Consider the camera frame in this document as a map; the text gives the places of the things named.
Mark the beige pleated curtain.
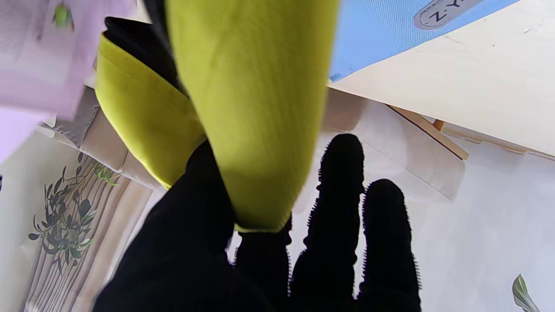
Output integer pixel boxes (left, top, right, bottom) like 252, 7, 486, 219
22, 152, 167, 312

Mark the yellow and blue school bag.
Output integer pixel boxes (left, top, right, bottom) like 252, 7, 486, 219
95, 0, 521, 232

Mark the grey sofa cushion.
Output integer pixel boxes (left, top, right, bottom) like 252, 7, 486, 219
51, 87, 101, 149

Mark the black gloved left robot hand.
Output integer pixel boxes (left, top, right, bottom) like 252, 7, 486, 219
93, 133, 421, 312

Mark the sheer white curtain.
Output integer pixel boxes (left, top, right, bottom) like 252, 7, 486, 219
286, 134, 555, 312

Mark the purple cover book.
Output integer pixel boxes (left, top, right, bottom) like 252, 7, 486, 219
0, 0, 139, 165

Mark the tall green leafy plant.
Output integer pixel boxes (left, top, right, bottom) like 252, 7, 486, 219
28, 152, 122, 278

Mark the green plant with long leaves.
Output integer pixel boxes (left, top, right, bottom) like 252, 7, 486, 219
512, 273, 542, 312

